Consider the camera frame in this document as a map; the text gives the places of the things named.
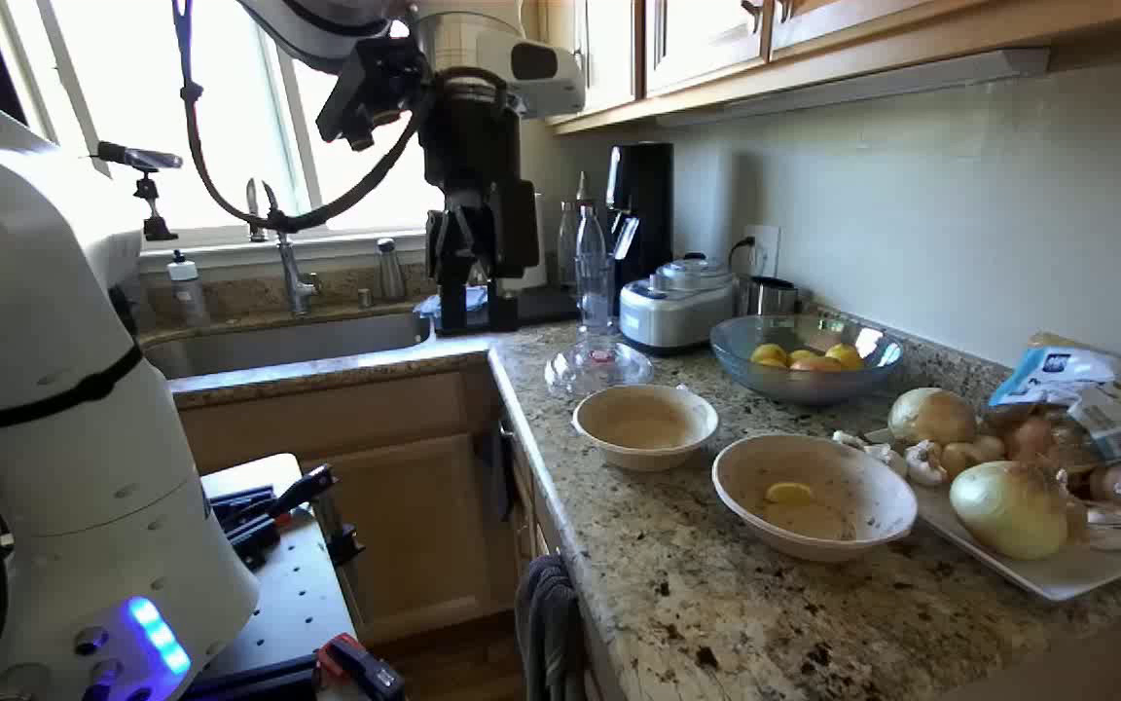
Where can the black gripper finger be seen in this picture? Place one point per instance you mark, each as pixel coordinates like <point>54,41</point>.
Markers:
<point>510,240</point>
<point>453,280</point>

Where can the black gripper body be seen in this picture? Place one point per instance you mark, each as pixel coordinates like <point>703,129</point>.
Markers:
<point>467,149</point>

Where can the cream ceramic bowl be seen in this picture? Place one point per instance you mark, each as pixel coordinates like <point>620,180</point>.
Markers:
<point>834,512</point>
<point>643,425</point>

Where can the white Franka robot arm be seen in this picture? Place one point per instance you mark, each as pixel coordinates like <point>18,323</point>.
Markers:
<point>54,393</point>

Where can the glass fruit bowl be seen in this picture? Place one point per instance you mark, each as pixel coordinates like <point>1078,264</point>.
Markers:
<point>748,377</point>

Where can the large blue latch food container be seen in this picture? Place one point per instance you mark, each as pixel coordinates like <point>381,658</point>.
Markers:
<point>425,316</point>

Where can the small sink side bottle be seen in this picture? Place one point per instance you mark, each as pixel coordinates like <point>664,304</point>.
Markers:
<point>392,276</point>

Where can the clear plastic bottle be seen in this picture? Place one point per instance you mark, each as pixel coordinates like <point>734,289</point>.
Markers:
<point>593,276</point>

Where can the black soda maker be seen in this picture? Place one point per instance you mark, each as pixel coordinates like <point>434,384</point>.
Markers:
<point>643,208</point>

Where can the chrome kitchen faucet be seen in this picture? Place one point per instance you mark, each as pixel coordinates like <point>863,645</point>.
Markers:
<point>288,280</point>

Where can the steel kitchen sink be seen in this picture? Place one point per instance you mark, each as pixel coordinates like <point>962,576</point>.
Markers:
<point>288,345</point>

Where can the silver white food chopper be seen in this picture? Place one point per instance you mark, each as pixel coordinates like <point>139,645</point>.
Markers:
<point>678,315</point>

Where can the dark hanging cloth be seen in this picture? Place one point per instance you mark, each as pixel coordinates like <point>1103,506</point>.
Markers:
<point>499,468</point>

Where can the wood sink base cabinet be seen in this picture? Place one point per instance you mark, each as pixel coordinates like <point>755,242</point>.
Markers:
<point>419,521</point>

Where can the wood drawer base cabinet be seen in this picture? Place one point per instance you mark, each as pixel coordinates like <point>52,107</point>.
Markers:
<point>539,512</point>

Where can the dark metal cup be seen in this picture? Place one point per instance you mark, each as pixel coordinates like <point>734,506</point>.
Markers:
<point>768,298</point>

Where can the clear soap dispenser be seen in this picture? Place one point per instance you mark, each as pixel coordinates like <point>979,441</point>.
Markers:
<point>189,295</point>

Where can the yellow lemon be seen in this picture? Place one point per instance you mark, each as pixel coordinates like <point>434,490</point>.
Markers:
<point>842,354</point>
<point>768,358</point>

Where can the black clamp tools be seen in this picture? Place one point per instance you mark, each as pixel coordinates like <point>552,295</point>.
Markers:
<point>249,512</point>

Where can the orange citrus fruit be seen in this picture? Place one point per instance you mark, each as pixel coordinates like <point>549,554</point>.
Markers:
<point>813,365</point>

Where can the perforated robot cart board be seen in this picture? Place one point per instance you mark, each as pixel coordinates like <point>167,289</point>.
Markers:
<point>288,598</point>

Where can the grey hanging towel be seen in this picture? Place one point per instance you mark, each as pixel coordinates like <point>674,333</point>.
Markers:
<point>545,628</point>

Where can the white framed window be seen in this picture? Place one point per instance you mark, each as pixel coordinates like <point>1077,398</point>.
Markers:
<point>94,81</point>

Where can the red black tool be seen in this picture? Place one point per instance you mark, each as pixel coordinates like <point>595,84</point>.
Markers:
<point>359,668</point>

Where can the brown skinned onion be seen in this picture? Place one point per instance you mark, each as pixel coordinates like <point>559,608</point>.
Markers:
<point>931,416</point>

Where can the blue white food package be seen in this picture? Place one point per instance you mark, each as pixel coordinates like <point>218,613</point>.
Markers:
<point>1047,377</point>

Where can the large pale onion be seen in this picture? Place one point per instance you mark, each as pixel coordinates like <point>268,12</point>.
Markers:
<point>1008,512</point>

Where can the white rectangular plate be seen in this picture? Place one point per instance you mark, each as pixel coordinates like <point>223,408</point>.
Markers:
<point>1052,571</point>

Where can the white wall outlet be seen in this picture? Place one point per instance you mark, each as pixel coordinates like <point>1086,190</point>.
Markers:
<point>765,251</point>

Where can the light wood wall cabinet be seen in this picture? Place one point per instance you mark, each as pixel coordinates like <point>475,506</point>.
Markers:
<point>703,41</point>

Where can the black camera on tripod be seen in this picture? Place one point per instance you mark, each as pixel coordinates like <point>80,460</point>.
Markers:
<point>144,162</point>

